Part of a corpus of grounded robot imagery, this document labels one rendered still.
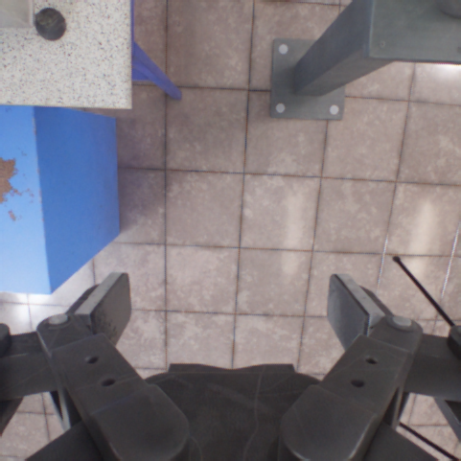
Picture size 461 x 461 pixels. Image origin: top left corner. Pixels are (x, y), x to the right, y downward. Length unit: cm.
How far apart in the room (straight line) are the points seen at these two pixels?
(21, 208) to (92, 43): 46
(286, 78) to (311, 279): 88
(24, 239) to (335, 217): 118
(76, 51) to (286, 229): 107
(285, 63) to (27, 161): 99
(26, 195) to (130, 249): 69
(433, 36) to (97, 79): 55
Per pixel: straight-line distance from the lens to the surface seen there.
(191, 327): 166
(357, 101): 151
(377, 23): 55
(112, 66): 70
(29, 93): 76
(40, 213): 95
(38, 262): 99
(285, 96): 142
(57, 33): 74
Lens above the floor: 140
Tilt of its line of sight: 75 degrees down
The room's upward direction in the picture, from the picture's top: 178 degrees clockwise
